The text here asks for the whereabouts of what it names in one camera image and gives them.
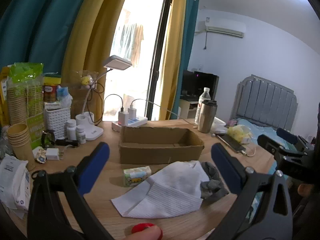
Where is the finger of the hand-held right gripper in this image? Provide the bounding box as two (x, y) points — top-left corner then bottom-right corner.
(276, 127), (304, 145)
(257, 134), (286, 156)

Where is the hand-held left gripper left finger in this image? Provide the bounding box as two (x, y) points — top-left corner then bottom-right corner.
(27, 142), (115, 240)

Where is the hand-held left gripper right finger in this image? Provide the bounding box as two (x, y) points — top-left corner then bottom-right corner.
(207, 143), (293, 240)

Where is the grey sock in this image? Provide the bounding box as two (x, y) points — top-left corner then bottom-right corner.
(199, 161), (230, 205)

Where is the green yellow tissue packet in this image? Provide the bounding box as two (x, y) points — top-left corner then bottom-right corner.
(123, 165), (152, 188)

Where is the brown cardboard box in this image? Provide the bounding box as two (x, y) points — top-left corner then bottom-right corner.
(118, 126), (205, 165)

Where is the person's right hand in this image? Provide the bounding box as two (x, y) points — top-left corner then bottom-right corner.
(298, 183), (320, 198)

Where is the blue bed sheet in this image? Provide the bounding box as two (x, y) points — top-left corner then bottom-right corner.
(235, 118), (288, 153)

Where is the black smartphone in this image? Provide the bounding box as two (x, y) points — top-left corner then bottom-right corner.
(216, 133), (247, 154)

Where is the yellow plastic bag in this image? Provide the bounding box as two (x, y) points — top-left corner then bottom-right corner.
(226, 125), (252, 145)

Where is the short white pill bottle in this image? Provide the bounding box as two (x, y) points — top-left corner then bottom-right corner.
(76, 125), (87, 144)

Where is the grey padded bed headboard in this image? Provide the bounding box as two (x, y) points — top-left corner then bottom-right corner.
(230, 74), (299, 132)

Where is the tall white pill bottle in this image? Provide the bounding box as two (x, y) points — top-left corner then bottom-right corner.
(66, 119), (77, 141)

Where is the loose white charger plug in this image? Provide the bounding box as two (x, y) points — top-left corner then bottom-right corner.
(45, 148), (61, 161)

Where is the black wristwatch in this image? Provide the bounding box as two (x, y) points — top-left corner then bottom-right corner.
(40, 130), (56, 148)

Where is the white power strip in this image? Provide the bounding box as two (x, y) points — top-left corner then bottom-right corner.
(111, 116), (148, 132)

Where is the steel tumbler black lid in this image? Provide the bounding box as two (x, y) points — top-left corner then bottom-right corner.
(197, 100), (218, 134)

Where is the crumpled printed wrapper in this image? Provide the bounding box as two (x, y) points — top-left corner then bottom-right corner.
(32, 147), (47, 164)

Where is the white woven plastic basket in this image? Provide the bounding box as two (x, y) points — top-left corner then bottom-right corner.
(44, 107), (71, 141)

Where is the clear water bottle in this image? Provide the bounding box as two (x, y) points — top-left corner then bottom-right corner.
(195, 87), (212, 125)

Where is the red round cap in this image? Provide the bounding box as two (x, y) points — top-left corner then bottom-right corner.
(131, 222), (157, 234)

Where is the stack of brown paper cups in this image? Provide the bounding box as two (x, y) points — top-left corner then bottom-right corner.
(7, 123), (32, 161)

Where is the white wet wipes pack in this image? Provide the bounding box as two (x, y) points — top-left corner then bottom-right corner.
(0, 154), (31, 213)

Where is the red label can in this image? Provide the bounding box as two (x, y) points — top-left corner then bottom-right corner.
(43, 76), (62, 103)

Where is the black computer monitor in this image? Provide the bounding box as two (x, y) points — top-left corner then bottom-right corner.
(182, 70), (220, 101)

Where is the green pack of paper cups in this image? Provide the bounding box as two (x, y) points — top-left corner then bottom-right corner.
(6, 62), (45, 148)

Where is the white desk lamp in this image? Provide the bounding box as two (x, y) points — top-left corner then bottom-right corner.
(75, 55), (133, 141)

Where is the white air conditioner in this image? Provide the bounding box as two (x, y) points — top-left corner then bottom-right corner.
(204, 20), (246, 39)

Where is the yellow curtain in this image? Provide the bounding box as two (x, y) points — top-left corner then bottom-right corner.
(61, 0), (140, 120)

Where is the teal curtain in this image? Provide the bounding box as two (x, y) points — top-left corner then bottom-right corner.
(0, 0), (105, 85)

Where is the white charger with black cable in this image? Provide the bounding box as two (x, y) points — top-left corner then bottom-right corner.
(118, 110), (129, 126)

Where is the black charging cable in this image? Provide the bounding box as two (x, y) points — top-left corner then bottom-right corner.
(86, 81), (124, 127)

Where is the white charging cable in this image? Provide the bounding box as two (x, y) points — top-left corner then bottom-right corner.
(130, 98), (198, 125)

